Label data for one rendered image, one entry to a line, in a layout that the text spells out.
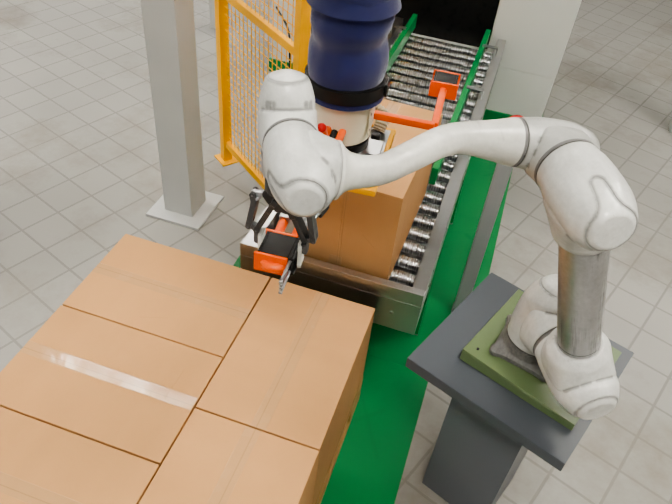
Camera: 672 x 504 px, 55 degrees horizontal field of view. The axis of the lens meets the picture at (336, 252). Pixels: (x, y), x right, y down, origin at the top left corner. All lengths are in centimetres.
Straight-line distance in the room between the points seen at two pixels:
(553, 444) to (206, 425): 97
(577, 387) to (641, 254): 223
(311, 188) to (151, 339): 130
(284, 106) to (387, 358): 188
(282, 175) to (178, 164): 230
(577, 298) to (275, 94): 77
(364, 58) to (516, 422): 104
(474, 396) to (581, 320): 48
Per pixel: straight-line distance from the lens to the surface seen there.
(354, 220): 225
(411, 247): 258
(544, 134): 136
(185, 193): 339
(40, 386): 218
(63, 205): 369
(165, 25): 296
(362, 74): 171
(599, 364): 168
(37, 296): 322
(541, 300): 180
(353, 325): 225
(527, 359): 193
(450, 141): 127
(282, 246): 139
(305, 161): 103
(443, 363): 193
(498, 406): 189
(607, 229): 124
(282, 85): 114
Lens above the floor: 223
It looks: 42 degrees down
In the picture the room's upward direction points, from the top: 7 degrees clockwise
